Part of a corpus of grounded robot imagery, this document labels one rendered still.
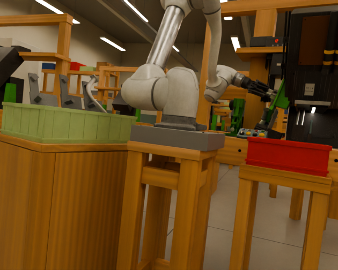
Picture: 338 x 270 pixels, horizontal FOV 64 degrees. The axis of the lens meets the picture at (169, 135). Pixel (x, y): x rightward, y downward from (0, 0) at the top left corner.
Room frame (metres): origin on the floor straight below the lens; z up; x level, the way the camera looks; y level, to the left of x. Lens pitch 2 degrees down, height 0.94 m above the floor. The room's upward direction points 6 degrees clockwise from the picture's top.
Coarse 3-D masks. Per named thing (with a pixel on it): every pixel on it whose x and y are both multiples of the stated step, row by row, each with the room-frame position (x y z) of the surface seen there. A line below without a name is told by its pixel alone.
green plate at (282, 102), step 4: (284, 80) 1.60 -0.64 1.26; (284, 84) 1.61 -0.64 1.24; (280, 88) 1.60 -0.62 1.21; (284, 88) 1.61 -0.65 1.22; (280, 92) 1.61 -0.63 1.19; (284, 92) 1.60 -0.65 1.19; (276, 96) 1.61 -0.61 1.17; (280, 96) 1.61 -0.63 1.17; (276, 100) 1.62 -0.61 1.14; (280, 100) 1.61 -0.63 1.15; (284, 100) 1.60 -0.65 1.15; (276, 104) 1.62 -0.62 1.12; (280, 104) 1.61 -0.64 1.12; (284, 104) 1.60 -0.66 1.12; (288, 104) 1.59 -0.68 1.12; (284, 108) 1.60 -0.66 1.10
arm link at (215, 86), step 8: (208, 16) 1.50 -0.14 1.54; (216, 16) 1.50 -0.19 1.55; (216, 24) 1.54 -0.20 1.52; (216, 32) 1.58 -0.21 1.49; (216, 40) 1.60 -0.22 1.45; (216, 48) 1.61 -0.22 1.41; (216, 56) 1.63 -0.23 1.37; (208, 64) 1.66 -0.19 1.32; (216, 64) 1.65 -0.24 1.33; (208, 72) 1.68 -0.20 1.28; (208, 80) 1.71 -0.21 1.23; (216, 80) 1.70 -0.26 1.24; (224, 80) 1.76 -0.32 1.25; (208, 88) 1.73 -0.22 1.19; (216, 88) 1.71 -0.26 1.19; (224, 88) 1.76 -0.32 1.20; (208, 96) 1.72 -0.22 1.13; (216, 96) 1.72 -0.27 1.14
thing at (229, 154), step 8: (224, 144) 1.50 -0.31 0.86; (232, 144) 1.48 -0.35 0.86; (240, 144) 1.46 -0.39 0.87; (224, 152) 1.50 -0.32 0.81; (232, 152) 1.48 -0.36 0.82; (240, 152) 1.46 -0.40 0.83; (336, 152) 1.26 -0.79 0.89; (216, 160) 1.52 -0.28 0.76; (224, 160) 1.50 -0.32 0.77; (232, 160) 1.48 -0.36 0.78; (240, 160) 1.46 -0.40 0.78; (328, 160) 1.28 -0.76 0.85; (336, 160) 1.26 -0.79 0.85; (328, 168) 1.27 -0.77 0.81; (336, 168) 1.26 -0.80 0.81; (336, 176) 1.26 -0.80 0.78
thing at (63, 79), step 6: (60, 78) 1.58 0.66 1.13; (66, 78) 1.59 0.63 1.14; (60, 84) 1.58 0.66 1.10; (66, 84) 1.61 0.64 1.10; (66, 90) 1.60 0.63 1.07; (60, 96) 1.57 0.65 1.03; (66, 96) 1.59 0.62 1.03; (72, 96) 1.64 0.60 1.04; (78, 96) 1.68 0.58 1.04; (78, 102) 1.67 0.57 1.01; (72, 108) 1.62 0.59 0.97; (78, 108) 1.66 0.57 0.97
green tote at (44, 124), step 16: (16, 112) 1.35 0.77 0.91; (32, 112) 1.26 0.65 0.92; (48, 112) 1.22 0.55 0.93; (64, 112) 1.29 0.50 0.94; (80, 112) 1.36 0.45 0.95; (96, 112) 1.44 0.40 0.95; (16, 128) 1.34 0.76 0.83; (32, 128) 1.26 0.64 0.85; (48, 128) 1.23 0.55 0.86; (64, 128) 1.29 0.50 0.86; (80, 128) 1.37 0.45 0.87; (96, 128) 1.45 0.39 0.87; (112, 128) 1.54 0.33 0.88; (128, 128) 1.65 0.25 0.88
